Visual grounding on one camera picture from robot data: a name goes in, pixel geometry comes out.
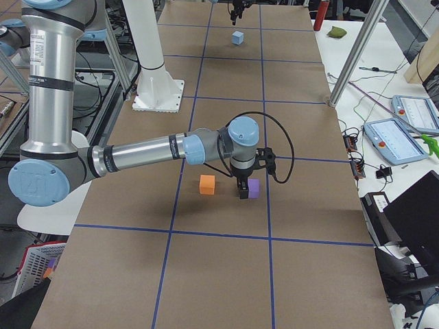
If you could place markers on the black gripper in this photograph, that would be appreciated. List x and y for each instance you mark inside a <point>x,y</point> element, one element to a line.
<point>236,5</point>
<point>241,173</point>

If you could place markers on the light blue foam block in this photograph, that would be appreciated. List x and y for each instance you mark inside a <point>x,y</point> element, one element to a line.
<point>237,37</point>

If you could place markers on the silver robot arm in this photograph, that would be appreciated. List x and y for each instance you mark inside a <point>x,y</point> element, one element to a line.
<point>51,166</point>

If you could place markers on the purple foam block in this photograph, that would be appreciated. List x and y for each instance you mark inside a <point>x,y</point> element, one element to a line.
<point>253,188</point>

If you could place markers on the orange foam block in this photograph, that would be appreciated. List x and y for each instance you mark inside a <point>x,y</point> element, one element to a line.
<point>207,185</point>

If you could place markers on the red cylinder bottle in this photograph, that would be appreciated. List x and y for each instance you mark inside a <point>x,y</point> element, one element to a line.
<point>320,16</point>

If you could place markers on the green cloth pouch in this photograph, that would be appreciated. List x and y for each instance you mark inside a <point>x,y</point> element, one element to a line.
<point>336,32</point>

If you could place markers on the near blue teach pendant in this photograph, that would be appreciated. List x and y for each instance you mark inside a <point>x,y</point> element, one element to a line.
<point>392,140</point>

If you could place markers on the blue teach pendant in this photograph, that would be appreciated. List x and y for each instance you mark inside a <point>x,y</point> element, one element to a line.
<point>419,112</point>
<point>392,140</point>

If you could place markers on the black laptop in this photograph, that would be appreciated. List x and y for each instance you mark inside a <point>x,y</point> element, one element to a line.
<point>414,216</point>

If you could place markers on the far blue teach pendant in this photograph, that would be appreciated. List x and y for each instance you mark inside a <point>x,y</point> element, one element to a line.
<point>419,112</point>

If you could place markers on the white perforated basket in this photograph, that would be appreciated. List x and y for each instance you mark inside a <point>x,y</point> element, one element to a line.
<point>34,264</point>

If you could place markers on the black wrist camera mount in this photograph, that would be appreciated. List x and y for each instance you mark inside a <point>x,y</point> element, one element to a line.
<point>265,159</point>

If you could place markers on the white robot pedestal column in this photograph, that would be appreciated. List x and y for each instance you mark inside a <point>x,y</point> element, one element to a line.
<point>156,90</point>

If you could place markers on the aluminium frame post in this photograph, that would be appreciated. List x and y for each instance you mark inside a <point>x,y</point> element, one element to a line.
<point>370,22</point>

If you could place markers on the grabber stick green handle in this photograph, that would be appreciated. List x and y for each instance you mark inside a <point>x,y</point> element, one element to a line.
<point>429,141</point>

